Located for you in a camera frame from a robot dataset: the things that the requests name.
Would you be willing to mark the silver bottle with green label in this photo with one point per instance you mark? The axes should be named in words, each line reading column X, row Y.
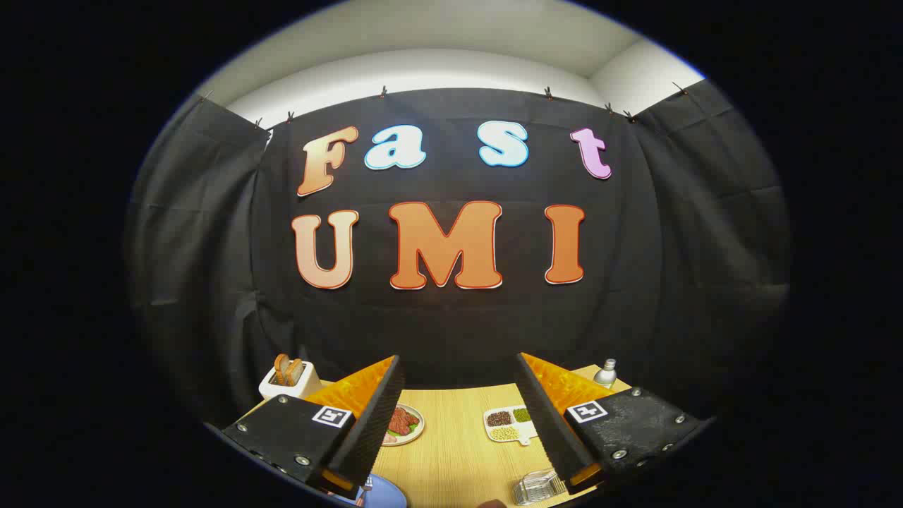
column 605, row 375

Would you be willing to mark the perforated metal basket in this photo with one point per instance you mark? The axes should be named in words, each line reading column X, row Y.
column 536, row 487

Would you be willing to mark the brown toast slice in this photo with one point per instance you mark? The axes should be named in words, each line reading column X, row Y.
column 296, row 370
column 281, row 368

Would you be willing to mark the pile of green mung beans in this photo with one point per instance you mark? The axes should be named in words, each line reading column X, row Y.
column 522, row 415

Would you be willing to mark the pile of yellow soybeans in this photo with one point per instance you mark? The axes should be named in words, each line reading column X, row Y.
column 504, row 433

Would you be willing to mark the white divided dish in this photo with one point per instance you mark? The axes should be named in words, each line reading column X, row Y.
column 526, row 432

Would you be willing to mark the blue round plate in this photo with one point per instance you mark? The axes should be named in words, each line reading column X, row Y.
column 388, row 494

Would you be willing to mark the white oval plate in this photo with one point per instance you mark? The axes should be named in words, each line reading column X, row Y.
column 417, row 432

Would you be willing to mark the brown meat slices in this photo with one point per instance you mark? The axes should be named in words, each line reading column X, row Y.
column 401, row 421

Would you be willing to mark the pile of dark red beans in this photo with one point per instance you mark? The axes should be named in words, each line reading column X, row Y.
column 499, row 418

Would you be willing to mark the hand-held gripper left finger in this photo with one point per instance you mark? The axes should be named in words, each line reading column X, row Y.
column 374, row 430

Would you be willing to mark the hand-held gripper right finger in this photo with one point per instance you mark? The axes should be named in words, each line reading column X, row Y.
column 550, row 423

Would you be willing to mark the white toaster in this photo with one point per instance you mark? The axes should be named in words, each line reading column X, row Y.
column 300, row 388

